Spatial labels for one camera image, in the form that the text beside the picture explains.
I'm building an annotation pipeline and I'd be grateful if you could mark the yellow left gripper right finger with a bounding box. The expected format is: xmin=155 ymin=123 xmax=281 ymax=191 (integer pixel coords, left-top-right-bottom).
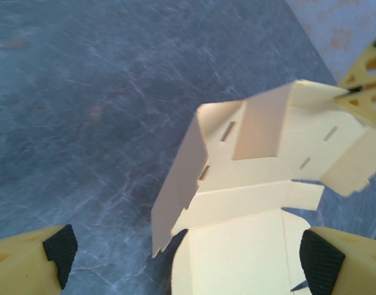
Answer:
xmin=299 ymin=226 xmax=376 ymax=295

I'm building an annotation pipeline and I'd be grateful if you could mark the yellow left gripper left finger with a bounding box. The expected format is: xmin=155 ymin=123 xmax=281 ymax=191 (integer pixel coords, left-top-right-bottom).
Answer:
xmin=0 ymin=224 xmax=79 ymax=295

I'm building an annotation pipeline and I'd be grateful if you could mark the pale yellow paper box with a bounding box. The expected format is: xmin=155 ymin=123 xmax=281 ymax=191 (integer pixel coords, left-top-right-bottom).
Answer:
xmin=151 ymin=79 xmax=376 ymax=295

